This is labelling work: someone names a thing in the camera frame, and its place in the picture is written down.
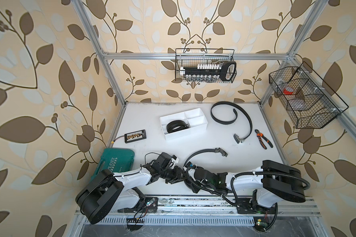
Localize white divided storage tray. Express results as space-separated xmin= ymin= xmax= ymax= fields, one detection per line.
xmin=160 ymin=108 xmax=208 ymax=141

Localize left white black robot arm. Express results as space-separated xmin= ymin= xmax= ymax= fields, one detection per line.
xmin=75 ymin=152 xmax=186 ymax=225

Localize wire basket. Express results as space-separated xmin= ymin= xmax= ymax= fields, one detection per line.
xmin=269 ymin=61 xmax=349 ymax=129
xmin=175 ymin=48 xmax=237 ymax=84

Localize black belt front loop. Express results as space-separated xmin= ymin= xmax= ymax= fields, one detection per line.
xmin=166 ymin=120 xmax=189 ymax=133

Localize black socket set rail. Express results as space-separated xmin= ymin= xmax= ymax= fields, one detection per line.
xmin=179 ymin=61 xmax=237 ymax=83

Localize green plastic tool case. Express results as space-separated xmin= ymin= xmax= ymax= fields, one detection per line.
xmin=91 ymin=148 xmax=135 ymax=181

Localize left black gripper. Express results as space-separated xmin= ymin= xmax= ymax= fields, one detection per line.
xmin=159 ymin=166 xmax=189 ymax=184

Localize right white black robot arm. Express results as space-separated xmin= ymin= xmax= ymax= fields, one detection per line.
xmin=184 ymin=160 xmax=311 ymax=212

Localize aluminium front rail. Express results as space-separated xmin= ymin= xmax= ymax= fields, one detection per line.
xmin=75 ymin=195 xmax=321 ymax=217

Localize orange black pliers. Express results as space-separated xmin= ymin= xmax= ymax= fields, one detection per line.
xmin=255 ymin=129 xmax=274 ymax=150

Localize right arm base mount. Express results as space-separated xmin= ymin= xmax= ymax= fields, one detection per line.
xmin=236 ymin=197 xmax=277 ymax=214

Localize right wire basket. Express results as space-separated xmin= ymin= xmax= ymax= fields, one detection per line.
xmin=269 ymin=61 xmax=349 ymax=129

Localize black belt long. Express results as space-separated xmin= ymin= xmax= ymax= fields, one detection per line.
xmin=184 ymin=148 xmax=228 ymax=184

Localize red item in basket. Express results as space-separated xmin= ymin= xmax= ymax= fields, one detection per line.
xmin=283 ymin=87 xmax=294 ymax=95

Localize black bit holder box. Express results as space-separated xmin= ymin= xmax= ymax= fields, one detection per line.
xmin=124 ymin=129 xmax=146 ymax=144

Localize back wire basket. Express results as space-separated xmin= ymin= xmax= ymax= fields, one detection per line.
xmin=175 ymin=48 xmax=237 ymax=84

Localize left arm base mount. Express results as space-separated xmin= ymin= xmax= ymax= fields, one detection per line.
xmin=117 ymin=197 xmax=159 ymax=213

